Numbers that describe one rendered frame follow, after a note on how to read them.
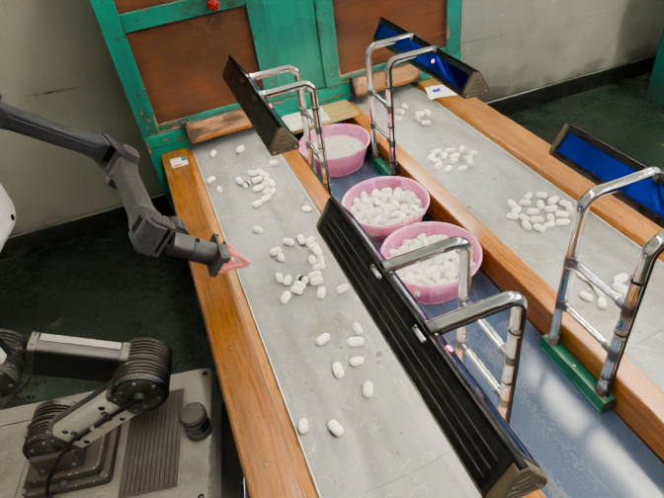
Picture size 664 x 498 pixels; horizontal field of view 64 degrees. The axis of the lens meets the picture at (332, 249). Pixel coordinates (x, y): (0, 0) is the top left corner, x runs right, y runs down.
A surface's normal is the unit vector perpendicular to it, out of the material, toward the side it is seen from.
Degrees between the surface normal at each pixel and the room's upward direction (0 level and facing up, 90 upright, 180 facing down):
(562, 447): 0
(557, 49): 90
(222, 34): 90
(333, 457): 0
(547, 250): 0
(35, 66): 90
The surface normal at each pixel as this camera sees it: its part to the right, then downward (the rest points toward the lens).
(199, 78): 0.35, 0.56
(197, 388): -0.12, -0.77
